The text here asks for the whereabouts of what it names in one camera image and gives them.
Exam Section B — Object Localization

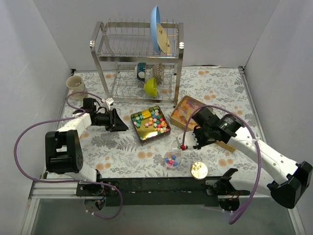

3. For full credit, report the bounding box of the gold round lid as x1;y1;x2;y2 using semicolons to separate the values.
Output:
190;162;208;180

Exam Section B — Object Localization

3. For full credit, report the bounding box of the cream patterned plate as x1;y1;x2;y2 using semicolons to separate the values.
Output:
156;23;171;55

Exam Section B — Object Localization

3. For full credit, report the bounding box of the gold tin with lollipops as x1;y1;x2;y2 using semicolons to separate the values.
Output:
216;141;236;153

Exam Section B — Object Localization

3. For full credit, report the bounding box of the teal and white bowl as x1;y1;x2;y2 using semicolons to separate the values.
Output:
134;62;146;81

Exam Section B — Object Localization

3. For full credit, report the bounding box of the clear glass jar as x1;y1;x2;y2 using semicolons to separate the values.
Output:
164;150;181;169

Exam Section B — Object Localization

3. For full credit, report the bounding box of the dark tin with star candies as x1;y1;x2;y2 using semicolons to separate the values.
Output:
130;105;171;145

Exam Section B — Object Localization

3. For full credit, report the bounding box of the steel two-tier dish rack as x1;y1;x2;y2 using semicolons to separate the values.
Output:
89;21;184;105

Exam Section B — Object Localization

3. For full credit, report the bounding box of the floral ceramic mug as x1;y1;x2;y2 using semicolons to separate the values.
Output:
66;75;88;101

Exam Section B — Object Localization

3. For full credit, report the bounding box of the blue plate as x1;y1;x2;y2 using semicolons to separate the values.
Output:
150;5;161;54

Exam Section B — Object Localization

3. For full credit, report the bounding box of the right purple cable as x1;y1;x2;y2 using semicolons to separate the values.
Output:
180;104;262;225

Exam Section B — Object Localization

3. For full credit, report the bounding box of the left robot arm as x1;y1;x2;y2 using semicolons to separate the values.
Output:
45;98;129;196

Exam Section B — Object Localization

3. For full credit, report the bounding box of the purple cable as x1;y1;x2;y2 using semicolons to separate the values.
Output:
14;92;124;220
180;104;262;225

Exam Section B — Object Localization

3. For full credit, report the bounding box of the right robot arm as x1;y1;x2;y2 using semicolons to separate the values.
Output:
190;105;313;209

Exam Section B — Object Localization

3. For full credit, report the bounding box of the floral table mat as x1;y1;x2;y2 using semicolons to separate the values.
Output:
80;67;260;178

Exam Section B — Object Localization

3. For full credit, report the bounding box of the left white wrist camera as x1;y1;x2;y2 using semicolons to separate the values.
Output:
101;97;114;110

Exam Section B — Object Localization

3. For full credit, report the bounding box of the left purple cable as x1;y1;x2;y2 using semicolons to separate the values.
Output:
14;92;124;220

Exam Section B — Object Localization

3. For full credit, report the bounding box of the lime green bowl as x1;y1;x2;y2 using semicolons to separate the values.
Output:
144;78;157;97

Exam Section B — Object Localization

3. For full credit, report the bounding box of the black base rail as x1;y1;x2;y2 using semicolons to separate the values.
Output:
73;176;255;206

